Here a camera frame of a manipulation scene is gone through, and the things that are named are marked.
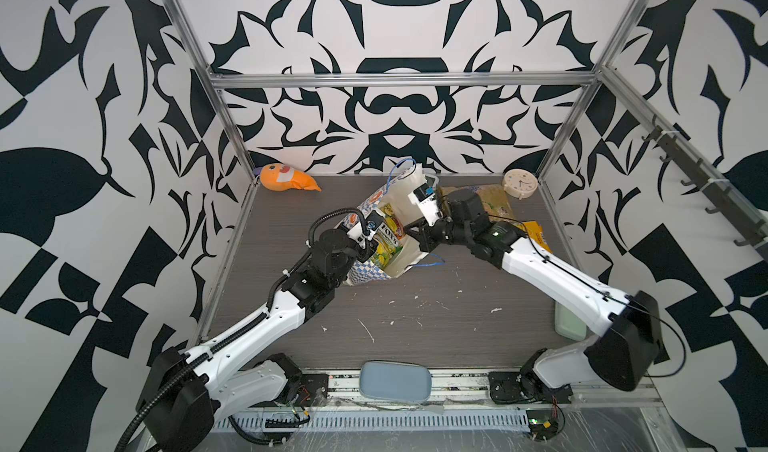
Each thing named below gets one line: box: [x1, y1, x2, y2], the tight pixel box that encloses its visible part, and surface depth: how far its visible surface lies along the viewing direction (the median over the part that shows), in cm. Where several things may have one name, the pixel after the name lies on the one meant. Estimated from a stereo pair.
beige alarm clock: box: [502, 168, 539, 200], surface depth 117 cm
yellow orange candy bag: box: [517, 221, 553, 253], surface depth 98 cm
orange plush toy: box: [259, 163, 322, 192], surface depth 113 cm
